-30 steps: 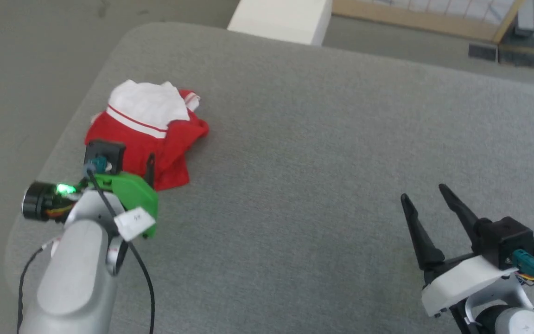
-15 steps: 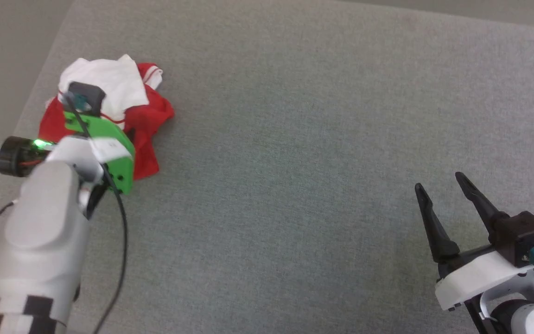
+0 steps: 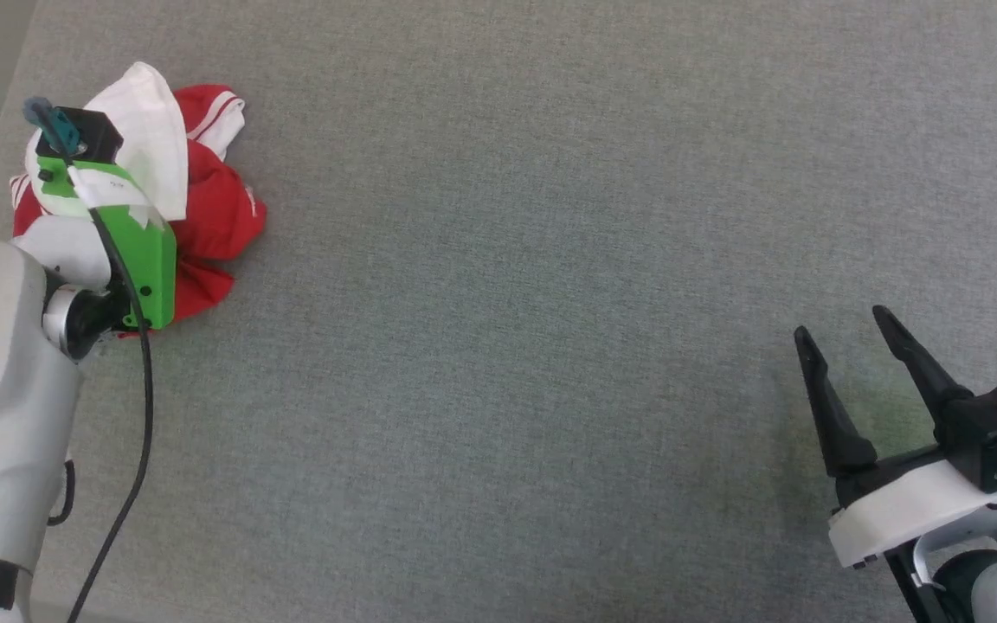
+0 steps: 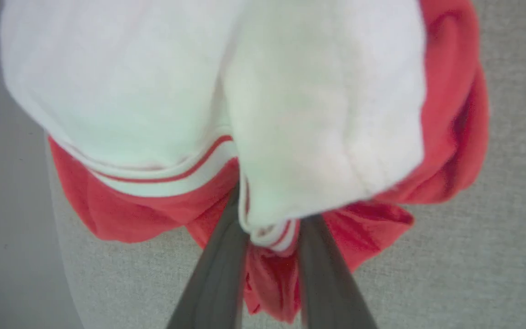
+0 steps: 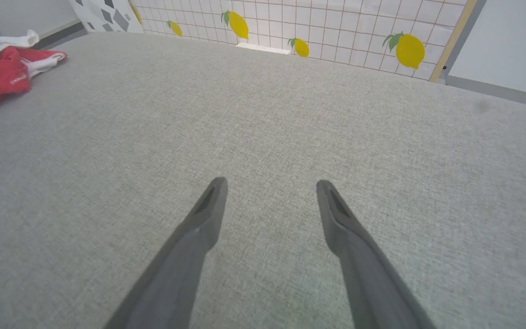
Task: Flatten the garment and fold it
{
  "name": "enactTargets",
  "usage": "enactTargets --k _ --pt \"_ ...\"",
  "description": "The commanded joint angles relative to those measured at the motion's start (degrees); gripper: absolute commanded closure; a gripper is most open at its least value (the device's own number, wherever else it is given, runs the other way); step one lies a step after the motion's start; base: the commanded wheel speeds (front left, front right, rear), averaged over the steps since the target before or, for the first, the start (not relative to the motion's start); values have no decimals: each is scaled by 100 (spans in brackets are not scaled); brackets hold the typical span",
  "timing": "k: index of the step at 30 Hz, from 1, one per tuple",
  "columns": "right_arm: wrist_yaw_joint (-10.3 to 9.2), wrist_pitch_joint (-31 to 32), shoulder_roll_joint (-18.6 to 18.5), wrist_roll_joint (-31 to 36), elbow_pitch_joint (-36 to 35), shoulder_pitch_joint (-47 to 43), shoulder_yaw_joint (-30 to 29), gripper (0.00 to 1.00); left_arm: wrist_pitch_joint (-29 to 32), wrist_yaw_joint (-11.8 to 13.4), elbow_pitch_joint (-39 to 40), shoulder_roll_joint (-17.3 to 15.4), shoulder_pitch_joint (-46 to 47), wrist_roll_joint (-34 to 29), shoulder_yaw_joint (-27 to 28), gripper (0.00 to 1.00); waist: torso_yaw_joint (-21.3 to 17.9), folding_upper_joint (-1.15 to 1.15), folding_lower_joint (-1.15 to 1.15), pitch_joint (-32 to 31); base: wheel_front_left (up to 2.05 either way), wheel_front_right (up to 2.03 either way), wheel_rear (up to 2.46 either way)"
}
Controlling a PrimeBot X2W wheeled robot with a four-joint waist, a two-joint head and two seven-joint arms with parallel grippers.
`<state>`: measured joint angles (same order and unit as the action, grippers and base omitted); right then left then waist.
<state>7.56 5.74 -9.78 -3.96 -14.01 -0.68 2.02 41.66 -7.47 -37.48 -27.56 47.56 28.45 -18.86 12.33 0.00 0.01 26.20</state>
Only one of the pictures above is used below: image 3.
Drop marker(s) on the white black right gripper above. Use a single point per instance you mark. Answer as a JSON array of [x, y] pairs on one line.
[[905, 510]]

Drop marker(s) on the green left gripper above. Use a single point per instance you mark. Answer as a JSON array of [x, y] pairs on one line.
[[148, 260]]

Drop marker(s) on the red and white jersey shirt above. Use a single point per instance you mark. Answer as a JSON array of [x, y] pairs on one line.
[[213, 216]]

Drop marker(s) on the white tape strip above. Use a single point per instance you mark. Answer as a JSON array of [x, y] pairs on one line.
[[105, 186]]

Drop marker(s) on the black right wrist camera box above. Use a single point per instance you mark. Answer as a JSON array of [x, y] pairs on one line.
[[996, 428]]

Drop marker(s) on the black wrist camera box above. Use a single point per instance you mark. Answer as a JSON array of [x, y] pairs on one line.
[[92, 134], [996, 428]]

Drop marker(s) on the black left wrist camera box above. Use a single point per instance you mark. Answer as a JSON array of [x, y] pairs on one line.
[[92, 134]]

